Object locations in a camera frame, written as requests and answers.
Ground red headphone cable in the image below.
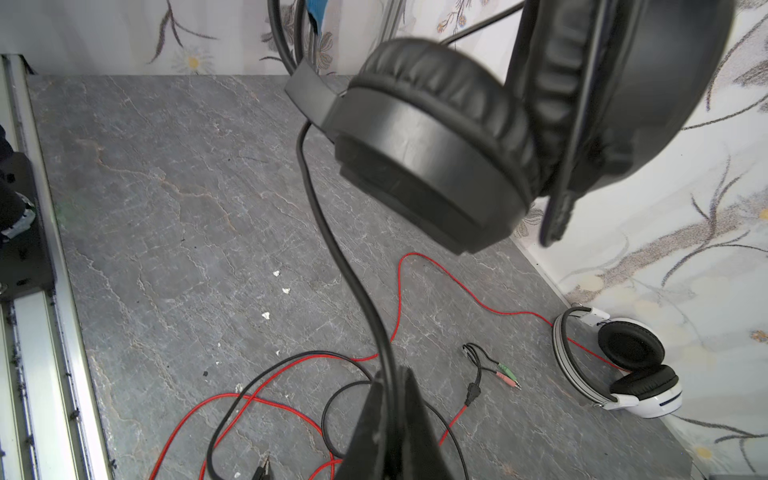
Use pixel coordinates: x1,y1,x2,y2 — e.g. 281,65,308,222
147,251,625,480

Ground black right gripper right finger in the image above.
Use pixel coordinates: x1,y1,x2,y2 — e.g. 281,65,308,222
398,367,452,480

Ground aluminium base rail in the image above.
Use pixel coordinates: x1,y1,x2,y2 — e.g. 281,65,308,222
1,54,112,479

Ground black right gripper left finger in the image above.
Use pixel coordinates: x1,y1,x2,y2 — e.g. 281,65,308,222
336,373,388,480

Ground black headphones with blue band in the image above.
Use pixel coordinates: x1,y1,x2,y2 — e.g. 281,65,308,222
269,1,736,255

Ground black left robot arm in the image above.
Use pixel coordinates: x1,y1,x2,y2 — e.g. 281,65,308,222
1,128,37,246

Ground white headphones with black pads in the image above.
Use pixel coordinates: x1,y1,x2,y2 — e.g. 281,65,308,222
552,306,683,419

